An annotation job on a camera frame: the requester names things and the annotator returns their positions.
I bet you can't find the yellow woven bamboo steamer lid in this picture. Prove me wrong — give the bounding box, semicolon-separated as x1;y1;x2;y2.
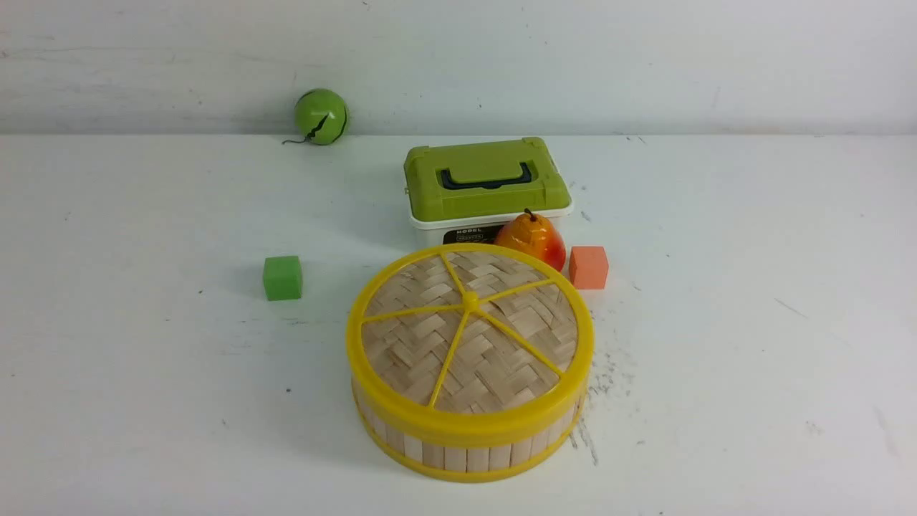
346;244;594;449

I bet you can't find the bamboo steamer basket yellow rim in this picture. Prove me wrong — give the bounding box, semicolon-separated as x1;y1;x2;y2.
351;381;586;483

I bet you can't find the green lidded storage box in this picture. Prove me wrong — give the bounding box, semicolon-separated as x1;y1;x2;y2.
403;137;574;249

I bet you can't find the orange red toy pear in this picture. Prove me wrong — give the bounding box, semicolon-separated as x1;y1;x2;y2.
494;209;567;272

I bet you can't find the orange foam cube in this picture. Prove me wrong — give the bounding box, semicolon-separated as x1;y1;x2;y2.
569;246;610;290

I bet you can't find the green foam cube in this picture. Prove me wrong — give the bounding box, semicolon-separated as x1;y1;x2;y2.
262;255;302;301

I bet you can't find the green cracked ball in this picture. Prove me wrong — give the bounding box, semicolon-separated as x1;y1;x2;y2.
282;88;350;145

